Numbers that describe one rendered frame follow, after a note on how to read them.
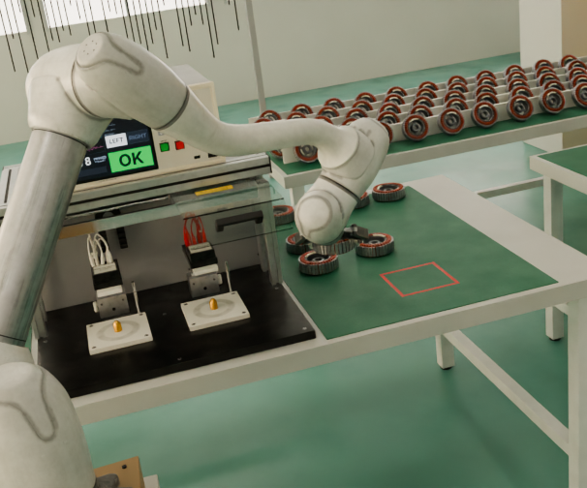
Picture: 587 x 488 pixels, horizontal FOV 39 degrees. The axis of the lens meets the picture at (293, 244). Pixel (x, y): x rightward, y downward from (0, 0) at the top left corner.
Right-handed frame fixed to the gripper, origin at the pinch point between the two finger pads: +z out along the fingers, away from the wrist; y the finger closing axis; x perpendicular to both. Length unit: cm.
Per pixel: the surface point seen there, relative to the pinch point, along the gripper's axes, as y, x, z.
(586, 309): 63, -21, 14
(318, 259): -6.7, -1.5, 22.0
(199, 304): -35.5, -14.1, -1.0
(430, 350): 25, -27, 132
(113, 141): -50, 25, -20
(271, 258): -17.2, -2.5, 5.8
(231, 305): -26.6, -15.1, -2.8
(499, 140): 59, 57, 132
